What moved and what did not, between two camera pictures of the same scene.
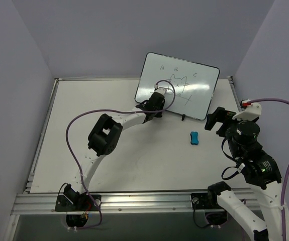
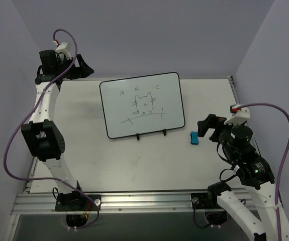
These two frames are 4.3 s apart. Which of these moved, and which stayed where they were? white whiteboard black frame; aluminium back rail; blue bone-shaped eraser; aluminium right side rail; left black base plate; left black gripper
Moved: left black gripper; white whiteboard black frame
Stayed: aluminium right side rail; blue bone-shaped eraser; aluminium back rail; left black base plate
